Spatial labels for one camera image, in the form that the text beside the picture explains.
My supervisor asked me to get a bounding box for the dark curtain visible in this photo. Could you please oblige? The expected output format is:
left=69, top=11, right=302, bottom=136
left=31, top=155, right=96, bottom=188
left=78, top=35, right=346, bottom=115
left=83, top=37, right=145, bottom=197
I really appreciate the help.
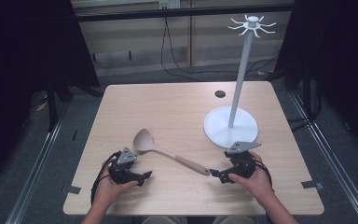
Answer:
left=274, top=0, right=358, bottom=157
left=0, top=0, right=101, bottom=194

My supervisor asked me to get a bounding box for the bundle of black cables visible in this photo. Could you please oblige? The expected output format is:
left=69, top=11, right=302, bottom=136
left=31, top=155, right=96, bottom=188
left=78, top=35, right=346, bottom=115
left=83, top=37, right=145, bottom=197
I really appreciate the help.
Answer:
left=286, top=73, right=323, bottom=133

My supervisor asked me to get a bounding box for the yellow floor tape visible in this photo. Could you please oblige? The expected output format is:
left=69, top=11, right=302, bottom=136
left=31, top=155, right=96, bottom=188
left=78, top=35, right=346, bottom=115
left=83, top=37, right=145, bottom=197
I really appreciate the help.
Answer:
left=35, top=100, right=48, bottom=113

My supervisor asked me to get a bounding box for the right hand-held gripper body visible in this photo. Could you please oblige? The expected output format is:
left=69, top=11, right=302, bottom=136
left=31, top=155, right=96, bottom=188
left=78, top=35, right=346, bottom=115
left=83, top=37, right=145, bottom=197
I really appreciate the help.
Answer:
left=223, top=141, right=262, bottom=185

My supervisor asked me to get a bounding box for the black stand leg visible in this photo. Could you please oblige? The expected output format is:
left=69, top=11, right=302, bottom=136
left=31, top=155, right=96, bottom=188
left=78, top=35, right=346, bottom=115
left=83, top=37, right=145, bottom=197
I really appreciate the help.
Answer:
left=45, top=76, right=74, bottom=133

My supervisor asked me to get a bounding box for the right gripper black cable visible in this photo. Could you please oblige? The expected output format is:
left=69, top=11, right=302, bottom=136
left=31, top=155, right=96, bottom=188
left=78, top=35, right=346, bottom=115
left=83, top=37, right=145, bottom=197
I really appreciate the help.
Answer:
left=252, top=158, right=274, bottom=189

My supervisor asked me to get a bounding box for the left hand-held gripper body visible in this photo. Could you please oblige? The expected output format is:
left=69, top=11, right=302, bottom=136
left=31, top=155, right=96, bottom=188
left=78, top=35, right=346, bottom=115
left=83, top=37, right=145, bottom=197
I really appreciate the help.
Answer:
left=108, top=147, right=142, bottom=186

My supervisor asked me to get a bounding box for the person's right hand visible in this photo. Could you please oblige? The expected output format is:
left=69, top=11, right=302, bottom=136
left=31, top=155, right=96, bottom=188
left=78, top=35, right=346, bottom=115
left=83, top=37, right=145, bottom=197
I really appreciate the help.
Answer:
left=227, top=150, right=276, bottom=207

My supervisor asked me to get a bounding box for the white wall power outlet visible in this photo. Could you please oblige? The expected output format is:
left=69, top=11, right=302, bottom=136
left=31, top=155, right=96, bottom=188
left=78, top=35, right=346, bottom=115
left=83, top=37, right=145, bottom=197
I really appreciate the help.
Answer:
left=158, top=0, right=182, bottom=10

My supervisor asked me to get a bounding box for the person's left hand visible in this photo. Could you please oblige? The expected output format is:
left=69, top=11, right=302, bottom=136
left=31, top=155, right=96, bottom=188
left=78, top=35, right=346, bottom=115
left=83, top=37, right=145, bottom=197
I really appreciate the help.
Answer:
left=91, top=155, right=140, bottom=210

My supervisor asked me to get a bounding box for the black metal bar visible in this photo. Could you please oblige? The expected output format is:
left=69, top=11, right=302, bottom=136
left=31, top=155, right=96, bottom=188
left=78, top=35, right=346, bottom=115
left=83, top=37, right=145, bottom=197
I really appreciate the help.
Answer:
left=74, top=3, right=295, bottom=22

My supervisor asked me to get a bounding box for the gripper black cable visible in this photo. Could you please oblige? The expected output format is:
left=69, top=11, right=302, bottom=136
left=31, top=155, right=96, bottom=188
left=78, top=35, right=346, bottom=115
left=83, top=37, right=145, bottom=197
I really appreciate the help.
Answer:
left=89, top=150, right=123, bottom=205
left=252, top=158, right=274, bottom=189

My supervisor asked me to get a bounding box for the black floor cable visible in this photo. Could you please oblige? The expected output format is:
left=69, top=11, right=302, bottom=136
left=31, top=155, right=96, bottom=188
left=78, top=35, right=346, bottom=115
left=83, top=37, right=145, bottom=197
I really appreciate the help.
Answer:
left=165, top=17, right=280, bottom=77
left=159, top=16, right=206, bottom=82

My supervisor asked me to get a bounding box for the beige silicone spoon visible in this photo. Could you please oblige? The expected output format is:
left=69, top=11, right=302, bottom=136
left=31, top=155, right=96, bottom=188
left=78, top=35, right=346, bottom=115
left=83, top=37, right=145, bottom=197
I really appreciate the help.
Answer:
left=132, top=128, right=212, bottom=176

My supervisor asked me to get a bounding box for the metal floor rail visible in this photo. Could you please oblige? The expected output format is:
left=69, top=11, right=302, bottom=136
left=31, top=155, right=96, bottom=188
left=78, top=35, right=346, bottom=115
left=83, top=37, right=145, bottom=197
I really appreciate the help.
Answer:
left=288, top=89, right=358, bottom=224
left=5, top=102, right=73, bottom=224

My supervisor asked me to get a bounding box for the person's right leg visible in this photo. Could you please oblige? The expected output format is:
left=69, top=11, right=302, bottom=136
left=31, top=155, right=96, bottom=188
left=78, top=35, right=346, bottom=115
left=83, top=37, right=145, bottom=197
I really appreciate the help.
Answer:
left=212, top=215, right=257, bottom=224

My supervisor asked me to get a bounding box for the white hook rack stand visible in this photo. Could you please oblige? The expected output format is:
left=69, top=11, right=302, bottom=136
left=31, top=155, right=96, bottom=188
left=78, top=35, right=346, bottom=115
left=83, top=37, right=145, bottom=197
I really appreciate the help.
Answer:
left=202, top=13, right=278, bottom=149

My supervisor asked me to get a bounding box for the grey table edge bracket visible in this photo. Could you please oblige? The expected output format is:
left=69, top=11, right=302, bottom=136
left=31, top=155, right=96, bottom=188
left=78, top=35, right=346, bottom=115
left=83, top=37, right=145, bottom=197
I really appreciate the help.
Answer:
left=61, top=185, right=82, bottom=195
left=300, top=179, right=326, bottom=191

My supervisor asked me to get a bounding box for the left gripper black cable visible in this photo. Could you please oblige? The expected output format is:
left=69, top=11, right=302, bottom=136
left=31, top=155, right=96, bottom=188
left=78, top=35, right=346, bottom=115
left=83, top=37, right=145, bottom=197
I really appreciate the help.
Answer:
left=89, top=150, right=123, bottom=205

